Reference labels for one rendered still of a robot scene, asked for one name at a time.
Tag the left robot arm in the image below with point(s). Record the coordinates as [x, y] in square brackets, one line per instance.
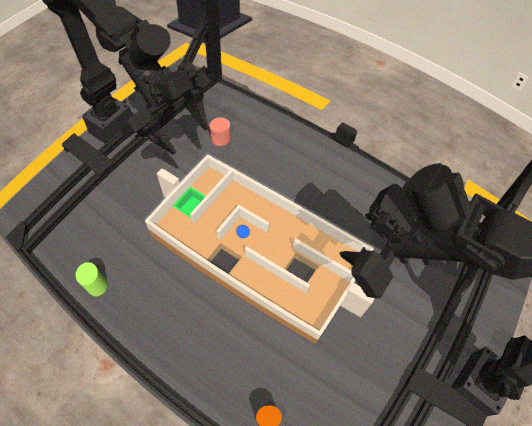
[503, 248]

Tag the wooden maze board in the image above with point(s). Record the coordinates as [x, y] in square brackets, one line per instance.
[269, 250]

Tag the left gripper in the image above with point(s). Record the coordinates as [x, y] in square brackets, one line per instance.
[372, 272]

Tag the lime green cylinder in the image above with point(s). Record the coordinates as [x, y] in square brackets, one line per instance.
[91, 279]

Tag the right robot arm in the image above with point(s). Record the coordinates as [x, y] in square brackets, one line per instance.
[144, 49]

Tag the orange cylinder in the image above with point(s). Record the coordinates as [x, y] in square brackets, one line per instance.
[269, 416]

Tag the salmon pink cylinder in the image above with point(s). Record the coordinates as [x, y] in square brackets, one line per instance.
[220, 131]

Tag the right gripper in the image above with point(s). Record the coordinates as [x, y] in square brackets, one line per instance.
[142, 120]

